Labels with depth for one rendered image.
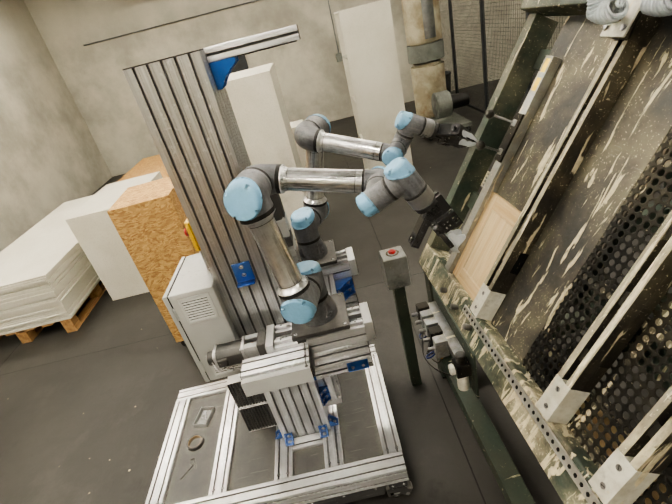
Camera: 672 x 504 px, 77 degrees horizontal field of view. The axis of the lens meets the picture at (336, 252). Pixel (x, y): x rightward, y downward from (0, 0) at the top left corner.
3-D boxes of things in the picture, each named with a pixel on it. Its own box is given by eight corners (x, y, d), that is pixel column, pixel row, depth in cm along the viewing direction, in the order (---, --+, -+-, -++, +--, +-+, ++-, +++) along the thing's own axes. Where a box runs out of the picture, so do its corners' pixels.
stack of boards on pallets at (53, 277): (85, 241, 622) (62, 202, 592) (153, 224, 620) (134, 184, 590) (-24, 355, 406) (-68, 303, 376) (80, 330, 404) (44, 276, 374)
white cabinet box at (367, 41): (364, 169, 619) (333, 12, 521) (403, 160, 617) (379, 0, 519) (371, 183, 566) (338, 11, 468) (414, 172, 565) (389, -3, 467)
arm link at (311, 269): (329, 282, 166) (321, 253, 159) (324, 304, 155) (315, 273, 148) (300, 286, 169) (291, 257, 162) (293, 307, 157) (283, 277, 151)
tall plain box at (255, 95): (267, 227, 517) (216, 77, 433) (315, 215, 515) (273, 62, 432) (263, 263, 437) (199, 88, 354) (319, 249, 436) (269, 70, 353)
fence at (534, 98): (452, 268, 201) (444, 266, 200) (554, 58, 162) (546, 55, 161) (456, 273, 197) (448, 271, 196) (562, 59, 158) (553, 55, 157)
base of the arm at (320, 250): (298, 265, 204) (292, 247, 199) (298, 250, 217) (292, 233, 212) (328, 257, 204) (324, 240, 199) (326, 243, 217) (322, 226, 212)
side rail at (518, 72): (445, 247, 225) (426, 242, 222) (550, 22, 179) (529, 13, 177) (449, 252, 219) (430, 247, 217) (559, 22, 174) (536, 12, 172)
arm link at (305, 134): (285, 126, 173) (402, 146, 161) (295, 118, 182) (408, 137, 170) (285, 153, 180) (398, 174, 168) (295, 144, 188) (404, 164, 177)
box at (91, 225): (142, 255, 529) (106, 184, 484) (191, 242, 528) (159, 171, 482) (112, 300, 441) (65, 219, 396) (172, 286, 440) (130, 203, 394)
